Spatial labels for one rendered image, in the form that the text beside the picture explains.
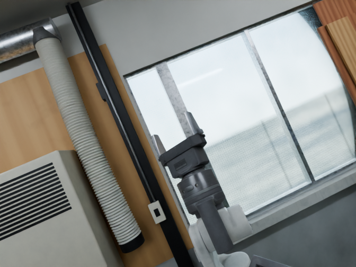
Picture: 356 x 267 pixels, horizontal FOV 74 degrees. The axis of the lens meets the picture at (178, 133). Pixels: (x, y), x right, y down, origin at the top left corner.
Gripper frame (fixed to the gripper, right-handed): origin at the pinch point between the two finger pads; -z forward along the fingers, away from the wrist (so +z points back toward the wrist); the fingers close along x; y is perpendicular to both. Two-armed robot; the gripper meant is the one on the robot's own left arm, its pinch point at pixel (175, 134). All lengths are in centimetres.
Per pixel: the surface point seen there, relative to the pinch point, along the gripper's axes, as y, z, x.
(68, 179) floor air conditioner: -33, -25, -89
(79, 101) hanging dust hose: -45, -71, -76
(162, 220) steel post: -80, 15, -76
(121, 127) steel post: -64, -49, -68
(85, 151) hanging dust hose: -45, -40, -84
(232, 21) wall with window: -118, -93, 22
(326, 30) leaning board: -151, -58, 70
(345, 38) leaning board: -155, -46, 76
